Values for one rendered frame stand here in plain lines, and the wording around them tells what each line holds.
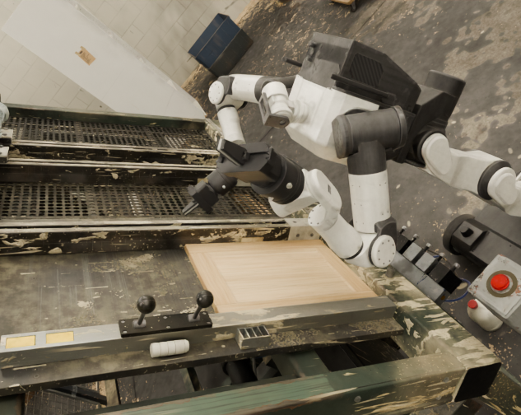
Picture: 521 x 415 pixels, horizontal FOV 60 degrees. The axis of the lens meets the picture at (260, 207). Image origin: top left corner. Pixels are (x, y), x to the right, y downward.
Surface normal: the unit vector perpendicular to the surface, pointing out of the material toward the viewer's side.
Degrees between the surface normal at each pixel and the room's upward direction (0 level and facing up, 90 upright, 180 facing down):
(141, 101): 90
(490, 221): 0
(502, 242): 0
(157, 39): 90
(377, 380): 58
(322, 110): 23
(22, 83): 90
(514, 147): 0
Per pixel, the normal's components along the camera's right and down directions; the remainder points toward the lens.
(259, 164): -0.60, -0.29
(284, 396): 0.18, -0.91
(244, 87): -0.73, 0.00
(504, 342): -0.67, -0.49
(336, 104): -0.40, 0.17
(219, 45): 0.38, 0.43
